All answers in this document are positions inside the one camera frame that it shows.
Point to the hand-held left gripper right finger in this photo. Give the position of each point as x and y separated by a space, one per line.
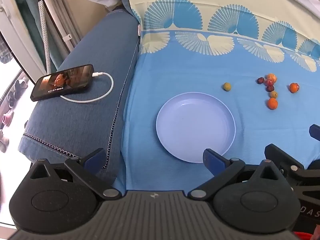
212 160

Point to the pink slipper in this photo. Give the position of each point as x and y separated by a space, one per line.
7 117

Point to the blue denim cushion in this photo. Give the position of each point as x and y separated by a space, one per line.
82 120

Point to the pale blue round plate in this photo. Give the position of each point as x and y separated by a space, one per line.
195 127

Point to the white pole with clip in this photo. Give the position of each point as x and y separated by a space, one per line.
63 12

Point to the small red fruit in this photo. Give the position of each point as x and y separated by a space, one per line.
268 82

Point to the small green fruit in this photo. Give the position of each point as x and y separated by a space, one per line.
274 94
227 86

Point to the black smartphone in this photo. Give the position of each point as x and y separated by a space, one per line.
62 81

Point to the teal curtain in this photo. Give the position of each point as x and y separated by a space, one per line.
27 27

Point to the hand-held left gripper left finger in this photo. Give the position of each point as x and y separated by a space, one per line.
94 160

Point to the white dotted fabric strip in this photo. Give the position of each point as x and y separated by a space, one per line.
45 37

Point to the dark shoe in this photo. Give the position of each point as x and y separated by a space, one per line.
21 83

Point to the small orange mandarin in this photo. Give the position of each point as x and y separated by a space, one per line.
294 87
272 103

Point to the blue fan-print bed sheet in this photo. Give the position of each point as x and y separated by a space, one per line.
200 60

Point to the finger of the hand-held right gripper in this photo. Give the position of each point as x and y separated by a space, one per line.
315 132
280 156

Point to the pale orange round fruit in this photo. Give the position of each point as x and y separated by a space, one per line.
272 77

